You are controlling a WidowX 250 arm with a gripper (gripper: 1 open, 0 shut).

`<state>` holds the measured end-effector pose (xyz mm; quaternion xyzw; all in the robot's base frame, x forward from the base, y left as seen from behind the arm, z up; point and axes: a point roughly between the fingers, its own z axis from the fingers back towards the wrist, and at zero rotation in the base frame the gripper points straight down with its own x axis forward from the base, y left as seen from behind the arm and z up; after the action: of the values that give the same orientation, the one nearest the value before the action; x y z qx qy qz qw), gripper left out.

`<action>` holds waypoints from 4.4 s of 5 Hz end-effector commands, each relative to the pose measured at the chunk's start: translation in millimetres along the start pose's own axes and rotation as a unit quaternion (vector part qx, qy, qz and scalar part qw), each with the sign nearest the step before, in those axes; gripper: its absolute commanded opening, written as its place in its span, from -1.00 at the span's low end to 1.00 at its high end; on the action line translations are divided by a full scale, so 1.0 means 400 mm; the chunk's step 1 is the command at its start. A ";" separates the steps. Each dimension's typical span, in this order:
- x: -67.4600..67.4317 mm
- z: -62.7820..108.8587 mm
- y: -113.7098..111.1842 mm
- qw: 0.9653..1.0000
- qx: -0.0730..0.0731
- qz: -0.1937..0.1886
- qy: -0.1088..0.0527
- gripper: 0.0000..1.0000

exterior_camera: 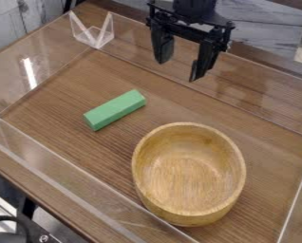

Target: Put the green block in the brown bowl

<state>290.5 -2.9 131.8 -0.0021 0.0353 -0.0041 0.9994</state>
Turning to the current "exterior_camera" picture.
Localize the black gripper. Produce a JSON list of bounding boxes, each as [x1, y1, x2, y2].
[[145, 0, 235, 82]]

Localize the green rectangular block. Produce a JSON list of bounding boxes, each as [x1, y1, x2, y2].
[[84, 89, 145, 131]]

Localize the brown wooden bowl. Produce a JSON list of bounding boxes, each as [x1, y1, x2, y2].
[[131, 122, 245, 227]]

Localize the clear acrylic corner bracket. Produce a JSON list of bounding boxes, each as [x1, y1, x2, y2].
[[68, 11, 113, 49]]

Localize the black cable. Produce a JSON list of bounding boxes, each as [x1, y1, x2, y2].
[[0, 215, 32, 243]]

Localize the black table leg bracket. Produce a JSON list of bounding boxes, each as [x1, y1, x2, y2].
[[16, 197, 62, 243]]

